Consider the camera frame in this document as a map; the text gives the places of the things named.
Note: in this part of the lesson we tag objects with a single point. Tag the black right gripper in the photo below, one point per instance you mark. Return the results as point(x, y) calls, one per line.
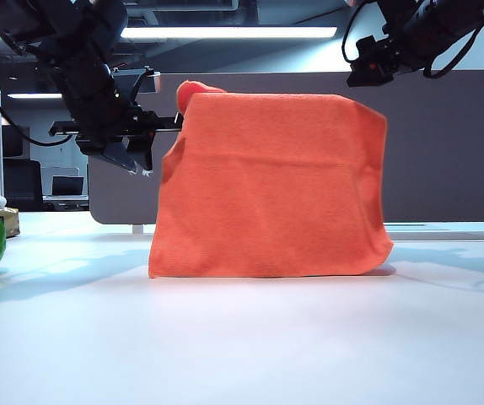
point(372, 63)

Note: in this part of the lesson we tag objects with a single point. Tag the short ceiling light strip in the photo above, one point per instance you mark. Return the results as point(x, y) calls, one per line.
point(35, 96)

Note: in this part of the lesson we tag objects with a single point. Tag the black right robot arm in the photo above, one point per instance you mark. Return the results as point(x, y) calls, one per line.
point(444, 25)

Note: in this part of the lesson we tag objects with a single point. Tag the orange microfiber cloth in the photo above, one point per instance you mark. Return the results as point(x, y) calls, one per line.
point(267, 190)

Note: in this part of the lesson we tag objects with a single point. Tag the black office chair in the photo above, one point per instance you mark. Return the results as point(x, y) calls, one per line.
point(23, 185)

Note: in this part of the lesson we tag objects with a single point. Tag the white background desk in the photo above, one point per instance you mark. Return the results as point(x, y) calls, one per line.
point(65, 203)

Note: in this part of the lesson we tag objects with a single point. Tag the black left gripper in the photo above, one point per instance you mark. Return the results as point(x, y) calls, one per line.
point(111, 122)

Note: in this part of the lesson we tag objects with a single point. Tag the open background laptop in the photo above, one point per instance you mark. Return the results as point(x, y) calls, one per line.
point(67, 186)

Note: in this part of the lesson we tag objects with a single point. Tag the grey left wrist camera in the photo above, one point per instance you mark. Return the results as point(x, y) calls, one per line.
point(141, 80)

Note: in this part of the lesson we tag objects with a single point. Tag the white partition bracket foot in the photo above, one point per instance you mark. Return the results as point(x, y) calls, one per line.
point(138, 230)

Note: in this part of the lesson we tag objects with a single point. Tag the brown cardboard box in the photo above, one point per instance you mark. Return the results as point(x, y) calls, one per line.
point(10, 221)

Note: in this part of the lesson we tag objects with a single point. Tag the grey desk partition panel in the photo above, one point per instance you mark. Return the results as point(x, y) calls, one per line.
point(436, 169)

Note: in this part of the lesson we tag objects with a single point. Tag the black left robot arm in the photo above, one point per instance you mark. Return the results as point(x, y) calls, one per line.
point(69, 55)

